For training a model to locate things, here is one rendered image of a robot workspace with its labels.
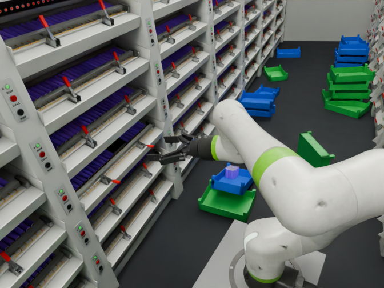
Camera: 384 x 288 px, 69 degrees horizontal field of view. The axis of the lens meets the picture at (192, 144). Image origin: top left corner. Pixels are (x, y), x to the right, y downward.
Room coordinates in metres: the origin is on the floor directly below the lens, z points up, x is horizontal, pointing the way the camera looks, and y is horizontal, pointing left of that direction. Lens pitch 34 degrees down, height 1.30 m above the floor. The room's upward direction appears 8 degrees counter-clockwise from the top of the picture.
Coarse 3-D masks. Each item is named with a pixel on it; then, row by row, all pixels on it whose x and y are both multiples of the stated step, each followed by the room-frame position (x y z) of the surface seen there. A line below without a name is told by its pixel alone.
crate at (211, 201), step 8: (208, 192) 1.32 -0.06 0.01; (216, 192) 1.32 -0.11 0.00; (224, 192) 1.31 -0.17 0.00; (248, 192) 1.24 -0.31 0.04; (200, 200) 1.19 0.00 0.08; (208, 200) 1.26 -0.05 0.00; (216, 200) 1.25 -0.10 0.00; (224, 200) 1.24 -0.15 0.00; (232, 200) 1.23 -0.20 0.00; (240, 200) 1.22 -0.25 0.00; (248, 200) 1.21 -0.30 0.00; (200, 208) 1.19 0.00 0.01; (208, 208) 1.16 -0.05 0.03; (216, 208) 1.14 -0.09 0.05; (224, 208) 1.17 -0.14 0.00; (232, 208) 1.17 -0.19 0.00; (240, 208) 1.16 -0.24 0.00; (248, 208) 1.15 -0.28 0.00; (224, 216) 1.11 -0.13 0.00; (232, 216) 1.09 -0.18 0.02; (240, 216) 1.07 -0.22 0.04; (248, 216) 1.08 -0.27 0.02
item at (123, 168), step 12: (144, 120) 1.36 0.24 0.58; (156, 120) 1.32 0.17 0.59; (156, 132) 1.28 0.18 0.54; (132, 156) 1.09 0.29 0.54; (120, 168) 1.01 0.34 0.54; (120, 180) 0.98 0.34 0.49; (96, 192) 0.87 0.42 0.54; (108, 192) 0.91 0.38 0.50; (84, 204) 0.77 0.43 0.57; (96, 204) 0.84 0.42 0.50
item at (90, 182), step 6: (150, 126) 1.29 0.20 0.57; (144, 132) 1.24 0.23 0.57; (138, 138) 1.19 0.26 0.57; (132, 144) 1.14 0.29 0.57; (126, 150) 1.10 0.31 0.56; (132, 150) 1.12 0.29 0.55; (120, 156) 1.06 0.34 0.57; (126, 156) 1.08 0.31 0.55; (108, 162) 1.01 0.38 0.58; (114, 162) 1.03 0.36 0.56; (120, 162) 1.03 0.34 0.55; (102, 168) 0.98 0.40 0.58; (108, 168) 0.99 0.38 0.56; (114, 168) 1.00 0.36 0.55; (96, 174) 0.94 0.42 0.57; (90, 180) 0.91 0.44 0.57; (96, 180) 0.92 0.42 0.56; (84, 186) 0.87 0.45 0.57; (90, 186) 0.89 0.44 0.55; (78, 192) 0.84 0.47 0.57; (84, 192) 0.86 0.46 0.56
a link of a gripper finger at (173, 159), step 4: (172, 156) 0.84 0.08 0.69; (176, 156) 0.83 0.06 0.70; (180, 156) 0.82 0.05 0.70; (160, 160) 0.83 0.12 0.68; (164, 160) 0.83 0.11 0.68; (168, 160) 0.83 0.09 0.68; (172, 160) 0.83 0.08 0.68; (176, 160) 0.83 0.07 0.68; (180, 160) 0.82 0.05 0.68; (184, 160) 0.82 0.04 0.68; (164, 164) 0.83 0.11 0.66
